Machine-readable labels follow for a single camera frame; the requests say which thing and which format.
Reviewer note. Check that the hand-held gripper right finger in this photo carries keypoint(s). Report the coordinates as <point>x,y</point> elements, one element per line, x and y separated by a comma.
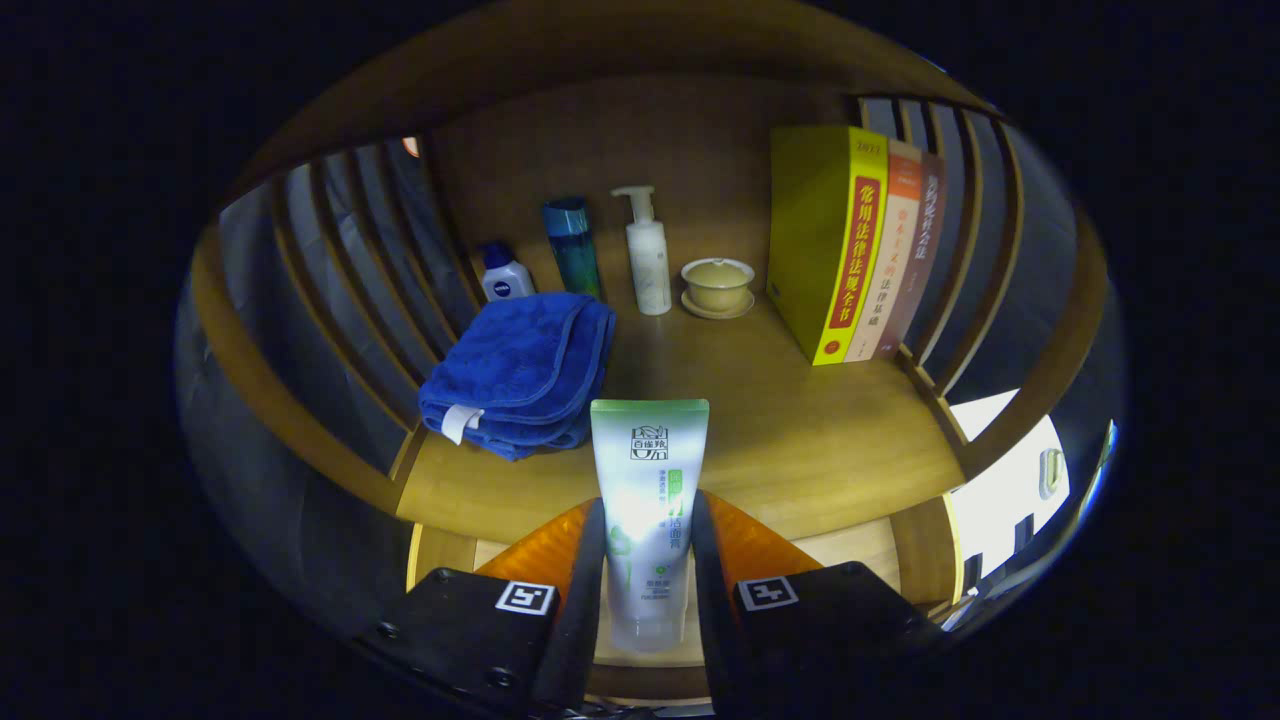
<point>712,600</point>

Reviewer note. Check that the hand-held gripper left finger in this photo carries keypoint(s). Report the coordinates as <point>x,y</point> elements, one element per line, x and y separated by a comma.
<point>585,600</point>

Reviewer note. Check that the white green cleanser tube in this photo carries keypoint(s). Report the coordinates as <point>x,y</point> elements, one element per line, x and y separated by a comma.
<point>650,480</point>

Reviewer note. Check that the wooden countertop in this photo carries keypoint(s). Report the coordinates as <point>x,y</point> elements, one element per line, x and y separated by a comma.
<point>780,430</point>

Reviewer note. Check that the white side cabinet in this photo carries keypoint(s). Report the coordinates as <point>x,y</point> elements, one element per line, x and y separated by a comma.
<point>1000,490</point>

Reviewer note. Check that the wooden cabinet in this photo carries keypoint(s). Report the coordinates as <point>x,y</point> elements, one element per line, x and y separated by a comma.
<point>700,130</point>

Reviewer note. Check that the blue folded towel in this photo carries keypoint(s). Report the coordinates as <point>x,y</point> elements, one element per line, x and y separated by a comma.
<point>520,370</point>

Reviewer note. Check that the black tray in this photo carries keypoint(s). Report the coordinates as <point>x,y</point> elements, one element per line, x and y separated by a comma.
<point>972,565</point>

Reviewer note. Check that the beige lidded tea cup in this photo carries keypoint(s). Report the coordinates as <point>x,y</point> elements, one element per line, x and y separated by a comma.
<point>717,285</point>

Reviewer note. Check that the small black object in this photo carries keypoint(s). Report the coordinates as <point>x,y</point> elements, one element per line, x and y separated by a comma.
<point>1025,530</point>

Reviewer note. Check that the small white blue-capped bottle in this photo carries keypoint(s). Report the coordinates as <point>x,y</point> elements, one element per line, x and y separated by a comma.
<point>507,280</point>

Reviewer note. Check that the white pump bottle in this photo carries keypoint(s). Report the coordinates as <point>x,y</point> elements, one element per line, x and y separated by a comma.
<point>650,265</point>

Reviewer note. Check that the teal bottle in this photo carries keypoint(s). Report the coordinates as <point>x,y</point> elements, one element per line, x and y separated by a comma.
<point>577,255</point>

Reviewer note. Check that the pale green small object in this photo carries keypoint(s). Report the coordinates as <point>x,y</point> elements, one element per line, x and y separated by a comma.
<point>1050,472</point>

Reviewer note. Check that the yellow book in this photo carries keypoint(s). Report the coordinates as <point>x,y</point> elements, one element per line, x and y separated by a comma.
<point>815,240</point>

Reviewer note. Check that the orange and white book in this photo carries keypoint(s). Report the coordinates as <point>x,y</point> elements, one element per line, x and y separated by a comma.
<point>890,270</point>

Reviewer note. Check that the brown book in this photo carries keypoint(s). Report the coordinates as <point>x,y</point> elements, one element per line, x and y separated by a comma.
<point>920,250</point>

